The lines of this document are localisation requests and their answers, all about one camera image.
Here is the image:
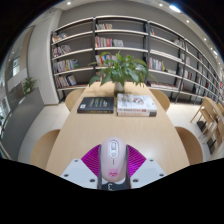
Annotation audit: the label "green potted plant white pot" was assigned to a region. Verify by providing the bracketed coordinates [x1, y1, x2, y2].
[87, 50, 158, 94]

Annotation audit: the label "group of wooden chairs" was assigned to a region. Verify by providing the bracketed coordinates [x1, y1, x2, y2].
[189, 96, 224, 158]

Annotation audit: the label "ceiling lights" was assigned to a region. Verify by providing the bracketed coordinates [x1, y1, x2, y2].
[64, 0, 219, 56]

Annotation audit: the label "pink computer mouse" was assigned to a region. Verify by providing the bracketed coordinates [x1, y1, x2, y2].
[99, 136, 128, 183]

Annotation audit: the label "white illustrated-cover book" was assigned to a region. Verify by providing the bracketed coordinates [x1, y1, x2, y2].
[116, 93, 158, 113]

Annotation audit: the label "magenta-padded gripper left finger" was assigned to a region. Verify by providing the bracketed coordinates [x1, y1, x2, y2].
[60, 143, 103, 190]

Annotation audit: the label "black hardcover book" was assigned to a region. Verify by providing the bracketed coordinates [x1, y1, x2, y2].
[77, 96, 115, 114]

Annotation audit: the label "grey shelf unit with books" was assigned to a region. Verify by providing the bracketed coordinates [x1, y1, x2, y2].
[49, 14, 224, 104]

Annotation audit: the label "small green background plant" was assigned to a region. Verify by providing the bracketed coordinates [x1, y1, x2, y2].
[22, 77, 38, 96]

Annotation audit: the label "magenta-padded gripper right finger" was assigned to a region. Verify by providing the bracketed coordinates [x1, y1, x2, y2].
[125, 143, 167, 189]

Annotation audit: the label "white book red lettering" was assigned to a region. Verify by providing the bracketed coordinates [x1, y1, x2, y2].
[116, 110, 158, 118]

